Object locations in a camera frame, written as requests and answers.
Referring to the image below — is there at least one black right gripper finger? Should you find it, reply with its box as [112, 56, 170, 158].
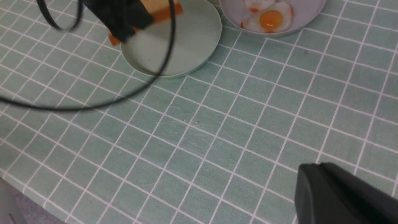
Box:
[294, 162, 398, 224]

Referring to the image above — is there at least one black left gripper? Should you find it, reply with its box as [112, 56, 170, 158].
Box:
[83, 0, 154, 43]

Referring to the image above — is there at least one toast slice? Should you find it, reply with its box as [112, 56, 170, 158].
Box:
[127, 0, 171, 34]

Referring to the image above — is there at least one green centre plate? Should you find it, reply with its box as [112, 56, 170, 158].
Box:
[121, 0, 222, 78]

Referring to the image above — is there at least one grey egg plate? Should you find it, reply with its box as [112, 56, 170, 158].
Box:
[219, 0, 326, 38]

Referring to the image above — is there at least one front fried egg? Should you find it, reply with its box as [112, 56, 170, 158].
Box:
[240, 0, 294, 34]

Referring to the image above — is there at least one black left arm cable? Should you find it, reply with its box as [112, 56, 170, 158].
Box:
[0, 0, 176, 111]

